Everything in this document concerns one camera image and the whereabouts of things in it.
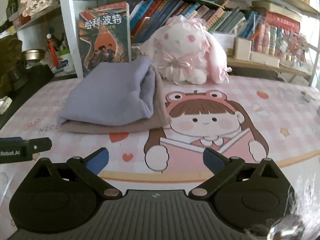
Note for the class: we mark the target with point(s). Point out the row of upright books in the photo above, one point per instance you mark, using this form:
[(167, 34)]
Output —
[(228, 18)]

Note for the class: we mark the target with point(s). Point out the white cardboard box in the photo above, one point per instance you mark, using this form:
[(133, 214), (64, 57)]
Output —
[(242, 49)]

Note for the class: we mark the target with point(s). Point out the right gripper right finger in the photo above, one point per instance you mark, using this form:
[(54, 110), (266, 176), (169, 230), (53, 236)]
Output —
[(244, 194)]

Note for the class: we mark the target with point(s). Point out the red boxed candy tubes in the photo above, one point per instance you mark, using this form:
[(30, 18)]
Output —
[(278, 36)]

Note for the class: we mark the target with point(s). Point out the white metal bookshelf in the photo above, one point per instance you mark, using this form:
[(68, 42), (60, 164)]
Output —
[(30, 11)]

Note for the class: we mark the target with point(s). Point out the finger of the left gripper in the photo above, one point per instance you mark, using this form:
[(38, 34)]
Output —
[(34, 147)]

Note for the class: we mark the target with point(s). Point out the Harry Potter book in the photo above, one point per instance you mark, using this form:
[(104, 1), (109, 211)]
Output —
[(104, 35)]

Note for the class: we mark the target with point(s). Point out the pink checkered cartoon desk mat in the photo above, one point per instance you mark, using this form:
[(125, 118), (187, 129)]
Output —
[(246, 117)]

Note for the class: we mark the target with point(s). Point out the metal bowl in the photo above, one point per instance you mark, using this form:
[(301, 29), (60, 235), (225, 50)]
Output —
[(33, 55)]

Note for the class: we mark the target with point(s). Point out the red tassel ornament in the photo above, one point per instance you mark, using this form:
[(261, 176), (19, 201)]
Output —
[(53, 48)]

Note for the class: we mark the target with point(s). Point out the white plastic pen cup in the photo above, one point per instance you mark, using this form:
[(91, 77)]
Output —
[(65, 61)]

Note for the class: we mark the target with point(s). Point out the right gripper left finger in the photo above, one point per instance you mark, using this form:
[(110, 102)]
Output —
[(58, 197)]

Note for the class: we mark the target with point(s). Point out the purple and tan sweater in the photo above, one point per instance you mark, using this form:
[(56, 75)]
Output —
[(115, 98)]

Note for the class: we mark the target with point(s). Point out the white pink plush bunny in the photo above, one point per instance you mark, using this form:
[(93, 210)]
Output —
[(183, 51)]

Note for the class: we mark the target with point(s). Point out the olive green garment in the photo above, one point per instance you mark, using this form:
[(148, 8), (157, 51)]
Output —
[(12, 66)]

